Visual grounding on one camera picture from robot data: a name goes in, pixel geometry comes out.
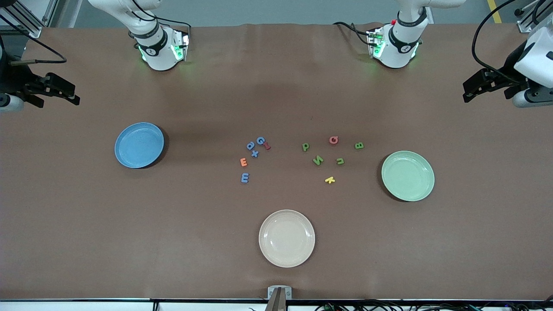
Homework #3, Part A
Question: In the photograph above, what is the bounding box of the blue plate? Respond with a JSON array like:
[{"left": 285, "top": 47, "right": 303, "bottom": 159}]
[{"left": 114, "top": 122, "right": 165, "bottom": 169}]

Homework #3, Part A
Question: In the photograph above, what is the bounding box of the green plate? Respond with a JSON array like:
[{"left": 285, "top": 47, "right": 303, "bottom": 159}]
[{"left": 381, "top": 150, "right": 435, "bottom": 202}]

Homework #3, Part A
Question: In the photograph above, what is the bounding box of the brown table cloth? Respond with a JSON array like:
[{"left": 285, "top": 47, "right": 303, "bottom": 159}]
[{"left": 0, "top": 22, "right": 553, "bottom": 301}]

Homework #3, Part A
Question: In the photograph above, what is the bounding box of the beige plate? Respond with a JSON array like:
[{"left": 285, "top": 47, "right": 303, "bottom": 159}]
[{"left": 258, "top": 209, "right": 316, "bottom": 268}]

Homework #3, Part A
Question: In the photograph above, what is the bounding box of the aluminium frame profile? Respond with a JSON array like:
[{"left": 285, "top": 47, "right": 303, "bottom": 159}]
[
  {"left": 514, "top": 0, "right": 553, "bottom": 34},
  {"left": 0, "top": 0, "right": 57, "bottom": 38}
]

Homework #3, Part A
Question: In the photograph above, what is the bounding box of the black right base cable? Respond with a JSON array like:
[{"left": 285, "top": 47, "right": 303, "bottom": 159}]
[{"left": 130, "top": 0, "right": 193, "bottom": 48}]

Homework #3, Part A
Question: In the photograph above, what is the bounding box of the black base cable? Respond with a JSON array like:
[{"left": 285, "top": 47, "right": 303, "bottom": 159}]
[
  {"left": 333, "top": 21, "right": 376, "bottom": 46},
  {"left": 130, "top": 0, "right": 193, "bottom": 48}
]

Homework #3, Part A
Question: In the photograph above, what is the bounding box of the black left base cable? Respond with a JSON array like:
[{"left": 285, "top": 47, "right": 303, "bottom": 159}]
[{"left": 333, "top": 21, "right": 376, "bottom": 46}]

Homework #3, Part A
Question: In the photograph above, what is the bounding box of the grey metal camera bracket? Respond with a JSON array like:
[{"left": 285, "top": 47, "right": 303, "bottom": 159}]
[{"left": 267, "top": 286, "right": 292, "bottom": 311}]

